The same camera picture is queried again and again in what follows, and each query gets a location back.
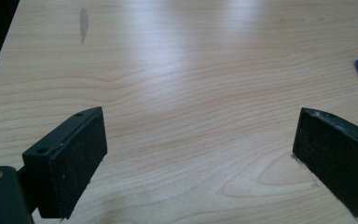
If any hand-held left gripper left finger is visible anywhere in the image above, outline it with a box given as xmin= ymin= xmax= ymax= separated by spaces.
xmin=21 ymin=105 xmax=109 ymax=220

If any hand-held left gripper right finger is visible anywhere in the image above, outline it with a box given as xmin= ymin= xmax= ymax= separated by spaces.
xmin=292 ymin=106 xmax=358 ymax=224

